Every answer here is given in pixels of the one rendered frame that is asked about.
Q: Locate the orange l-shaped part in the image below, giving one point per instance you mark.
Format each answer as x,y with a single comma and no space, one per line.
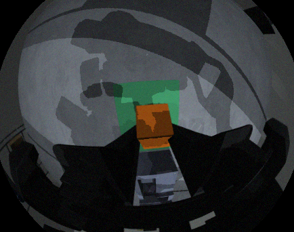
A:
153,126

